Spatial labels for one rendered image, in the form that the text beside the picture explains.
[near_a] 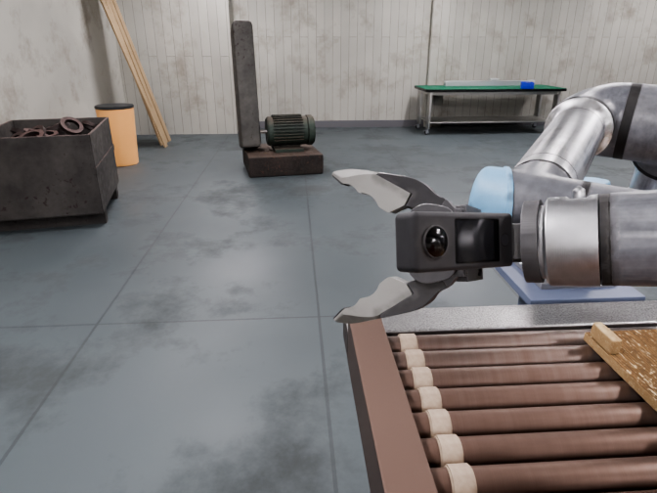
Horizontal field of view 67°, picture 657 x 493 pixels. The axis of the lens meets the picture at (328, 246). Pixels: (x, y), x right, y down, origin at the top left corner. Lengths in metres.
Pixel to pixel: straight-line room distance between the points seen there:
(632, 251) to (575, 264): 0.04
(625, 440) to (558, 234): 0.43
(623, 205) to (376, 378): 0.44
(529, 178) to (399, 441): 0.35
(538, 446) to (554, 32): 9.68
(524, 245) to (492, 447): 0.36
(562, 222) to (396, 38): 8.93
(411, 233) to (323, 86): 8.83
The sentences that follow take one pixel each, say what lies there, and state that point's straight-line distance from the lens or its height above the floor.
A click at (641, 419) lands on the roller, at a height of 0.91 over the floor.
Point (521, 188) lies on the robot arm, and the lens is 0.54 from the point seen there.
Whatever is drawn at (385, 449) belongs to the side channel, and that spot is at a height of 0.95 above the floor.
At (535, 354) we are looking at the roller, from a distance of 0.93.
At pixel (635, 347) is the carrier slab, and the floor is 0.94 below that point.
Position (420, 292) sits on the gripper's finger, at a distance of 0.46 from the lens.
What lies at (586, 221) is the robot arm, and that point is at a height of 1.28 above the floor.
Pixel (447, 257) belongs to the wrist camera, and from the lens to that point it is 0.39.
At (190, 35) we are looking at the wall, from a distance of 8.70.
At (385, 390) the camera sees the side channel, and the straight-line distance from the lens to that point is 0.73.
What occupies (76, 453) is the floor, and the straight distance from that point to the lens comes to 2.20.
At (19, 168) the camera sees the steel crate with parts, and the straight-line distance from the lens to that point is 4.49.
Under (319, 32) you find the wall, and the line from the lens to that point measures 9.15.
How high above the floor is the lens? 1.40
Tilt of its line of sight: 22 degrees down
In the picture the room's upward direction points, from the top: straight up
